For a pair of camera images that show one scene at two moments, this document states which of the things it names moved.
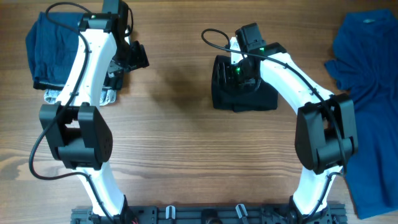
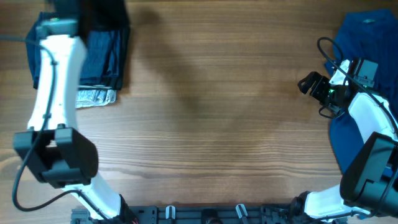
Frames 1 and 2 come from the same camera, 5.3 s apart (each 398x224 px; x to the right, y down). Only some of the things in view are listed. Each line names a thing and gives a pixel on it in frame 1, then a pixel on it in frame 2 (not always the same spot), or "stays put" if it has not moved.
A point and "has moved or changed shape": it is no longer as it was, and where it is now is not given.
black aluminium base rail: [211, 214] stays put
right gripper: [224, 70] to [322, 81]
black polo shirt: [225, 97] has moved or changed shape
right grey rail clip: [238, 210] stays put
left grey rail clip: [170, 212] stays put
